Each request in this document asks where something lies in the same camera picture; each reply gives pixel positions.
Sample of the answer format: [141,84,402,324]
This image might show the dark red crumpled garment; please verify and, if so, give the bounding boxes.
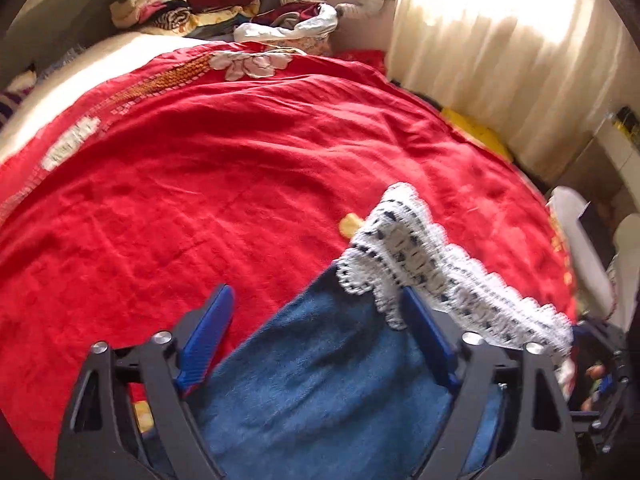
[252,2,323,28]

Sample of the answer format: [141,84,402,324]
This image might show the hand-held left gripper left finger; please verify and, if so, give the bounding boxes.
[55,284,236,480]

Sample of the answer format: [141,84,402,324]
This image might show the cream bed sheet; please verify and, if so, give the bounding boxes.
[0,32,211,161]

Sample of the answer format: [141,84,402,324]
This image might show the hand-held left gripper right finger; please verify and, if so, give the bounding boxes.
[400,286,583,480]

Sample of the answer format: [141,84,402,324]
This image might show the white cabinet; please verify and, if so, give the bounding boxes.
[595,110,640,196]

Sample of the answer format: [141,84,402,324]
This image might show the red floral bedspread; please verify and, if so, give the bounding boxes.
[0,42,581,480]

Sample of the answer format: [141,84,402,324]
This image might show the white crumpled garment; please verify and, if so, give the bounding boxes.
[234,2,341,43]

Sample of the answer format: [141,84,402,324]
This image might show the grey headboard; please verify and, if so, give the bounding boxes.
[0,0,123,88]

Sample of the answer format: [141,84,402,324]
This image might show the cream curtain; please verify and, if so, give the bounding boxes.
[265,0,626,181]

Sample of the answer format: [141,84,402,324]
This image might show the striped purple garment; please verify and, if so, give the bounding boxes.
[0,70,38,126]

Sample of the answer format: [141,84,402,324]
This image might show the white chair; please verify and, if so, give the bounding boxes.
[547,185,616,321]

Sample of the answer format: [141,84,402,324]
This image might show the blue pants with lace trim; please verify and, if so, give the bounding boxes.
[192,182,576,480]

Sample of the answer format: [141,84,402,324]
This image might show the red patterned cushion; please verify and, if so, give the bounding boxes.
[332,47,388,75]

